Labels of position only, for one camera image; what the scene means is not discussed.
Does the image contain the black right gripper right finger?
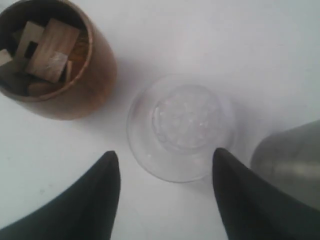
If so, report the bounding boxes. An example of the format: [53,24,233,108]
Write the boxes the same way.
[212,148,320,240]

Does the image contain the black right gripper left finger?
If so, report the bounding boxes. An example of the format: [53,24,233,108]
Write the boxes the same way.
[0,151,121,240]

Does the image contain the brown wooden cup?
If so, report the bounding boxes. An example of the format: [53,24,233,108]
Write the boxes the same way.
[0,0,117,120]

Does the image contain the gold coin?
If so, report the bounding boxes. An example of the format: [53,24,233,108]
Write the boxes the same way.
[68,31,89,63]

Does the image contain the wooden block pieces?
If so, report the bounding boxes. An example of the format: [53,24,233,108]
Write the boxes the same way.
[0,18,80,97]

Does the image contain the clear plastic shaker lid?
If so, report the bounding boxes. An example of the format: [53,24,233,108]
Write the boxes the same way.
[126,74,237,183]

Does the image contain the stainless steel cup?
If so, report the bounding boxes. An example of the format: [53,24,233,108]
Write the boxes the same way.
[250,120,320,210]

